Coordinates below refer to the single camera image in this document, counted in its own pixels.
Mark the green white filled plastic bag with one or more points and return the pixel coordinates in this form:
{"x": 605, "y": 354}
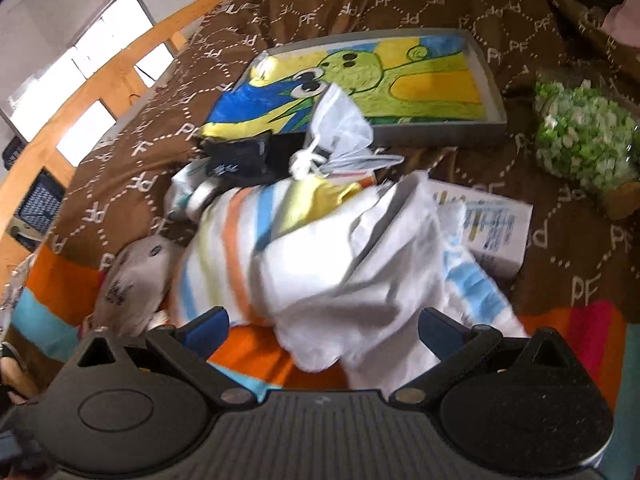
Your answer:
{"x": 587, "y": 137}

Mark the pink garment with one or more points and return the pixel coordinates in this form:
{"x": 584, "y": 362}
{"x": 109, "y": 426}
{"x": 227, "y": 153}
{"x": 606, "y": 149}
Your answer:
{"x": 622, "y": 23}

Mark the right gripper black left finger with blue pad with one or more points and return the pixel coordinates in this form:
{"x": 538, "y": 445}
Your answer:
{"x": 186, "y": 350}

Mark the brown PF patterned blanket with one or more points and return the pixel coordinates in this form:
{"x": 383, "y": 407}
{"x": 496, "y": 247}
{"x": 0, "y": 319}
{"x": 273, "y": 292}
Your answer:
{"x": 581, "y": 271}

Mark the window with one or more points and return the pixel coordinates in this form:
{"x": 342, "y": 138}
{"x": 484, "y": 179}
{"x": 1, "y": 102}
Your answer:
{"x": 36, "y": 101}

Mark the dark navy sock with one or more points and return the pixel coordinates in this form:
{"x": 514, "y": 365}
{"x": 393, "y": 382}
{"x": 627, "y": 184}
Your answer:
{"x": 248, "y": 161}

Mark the black plastic basket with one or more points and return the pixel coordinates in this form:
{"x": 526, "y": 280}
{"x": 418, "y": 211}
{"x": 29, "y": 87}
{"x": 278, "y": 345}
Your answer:
{"x": 42, "y": 202}

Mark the white blue product box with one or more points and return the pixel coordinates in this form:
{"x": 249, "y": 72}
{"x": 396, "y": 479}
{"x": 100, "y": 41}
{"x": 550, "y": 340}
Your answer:
{"x": 494, "y": 228}

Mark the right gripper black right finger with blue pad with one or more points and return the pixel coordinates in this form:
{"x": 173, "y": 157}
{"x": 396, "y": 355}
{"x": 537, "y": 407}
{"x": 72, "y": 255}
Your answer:
{"x": 460, "y": 350}

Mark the striped colourful baby cloth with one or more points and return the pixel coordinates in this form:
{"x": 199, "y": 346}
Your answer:
{"x": 218, "y": 267}

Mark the wooden bed headboard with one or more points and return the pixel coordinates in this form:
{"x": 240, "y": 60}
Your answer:
{"x": 114, "y": 84}

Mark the grey printed cloth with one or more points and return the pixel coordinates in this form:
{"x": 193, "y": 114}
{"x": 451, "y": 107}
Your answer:
{"x": 136, "y": 285}

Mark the white muslin cloth blue print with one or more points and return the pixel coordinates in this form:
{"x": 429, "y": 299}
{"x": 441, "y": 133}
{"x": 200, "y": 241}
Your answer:
{"x": 349, "y": 288}

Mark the framed colourful cartoon painting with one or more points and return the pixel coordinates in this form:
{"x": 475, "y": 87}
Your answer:
{"x": 416, "y": 87}

